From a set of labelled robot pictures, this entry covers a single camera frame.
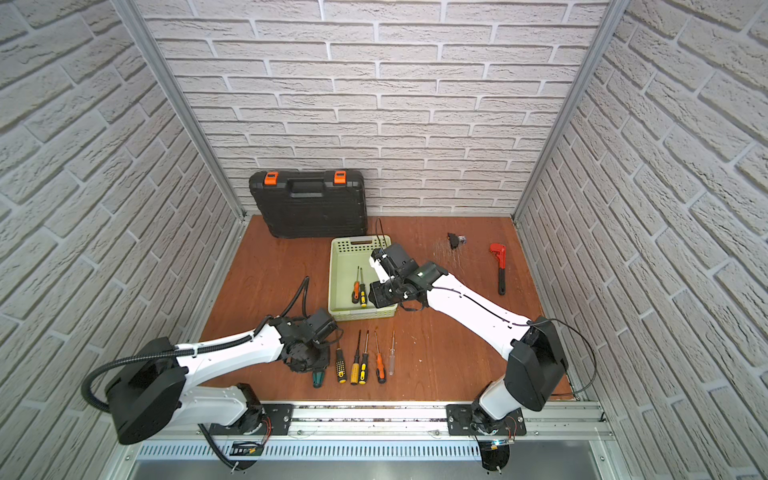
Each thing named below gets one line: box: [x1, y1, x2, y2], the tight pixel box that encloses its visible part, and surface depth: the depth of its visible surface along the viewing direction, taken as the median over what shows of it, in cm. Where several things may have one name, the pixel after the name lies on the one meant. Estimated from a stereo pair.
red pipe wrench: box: [489, 243, 507, 295], surface depth 108 cm
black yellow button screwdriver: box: [359, 330, 369, 385], surface depth 82 cm
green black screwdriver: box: [312, 371, 325, 389], surface depth 80 cm
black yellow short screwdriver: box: [359, 267, 367, 308], surface depth 96 cm
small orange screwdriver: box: [351, 266, 361, 304], surface depth 96 cm
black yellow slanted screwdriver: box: [336, 347, 347, 384], surface depth 81 cm
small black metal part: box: [447, 232, 467, 250], surface depth 112 cm
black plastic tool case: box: [249, 170, 368, 239], surface depth 97 cm
